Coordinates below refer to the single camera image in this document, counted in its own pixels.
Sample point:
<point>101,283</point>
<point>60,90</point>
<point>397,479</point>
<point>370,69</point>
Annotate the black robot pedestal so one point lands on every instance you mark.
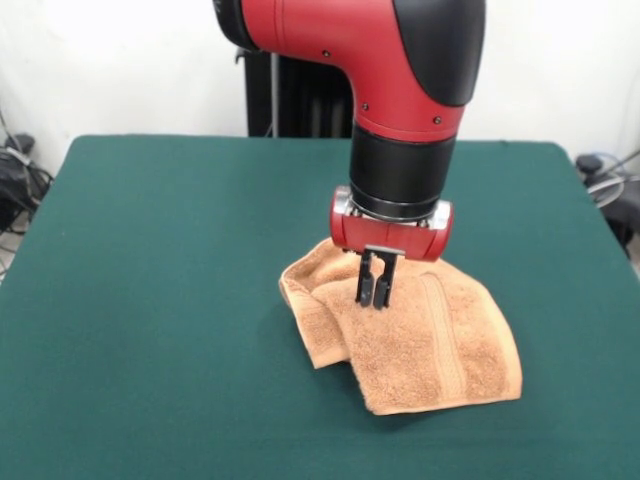
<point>300,100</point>

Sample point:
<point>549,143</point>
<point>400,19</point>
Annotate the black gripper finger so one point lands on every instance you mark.
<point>382,295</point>
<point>365,290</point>

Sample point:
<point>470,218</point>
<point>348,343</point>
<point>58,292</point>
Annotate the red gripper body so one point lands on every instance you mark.
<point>390,240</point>

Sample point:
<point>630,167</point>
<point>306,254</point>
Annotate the dark green table cloth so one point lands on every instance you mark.
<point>150,300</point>

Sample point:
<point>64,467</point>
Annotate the orange terry towel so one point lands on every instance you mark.
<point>425,340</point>

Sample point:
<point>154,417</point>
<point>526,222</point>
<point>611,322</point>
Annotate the black stand base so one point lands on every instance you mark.
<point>620,210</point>
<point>20,170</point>

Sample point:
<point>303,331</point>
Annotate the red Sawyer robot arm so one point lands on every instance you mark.
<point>400,75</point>

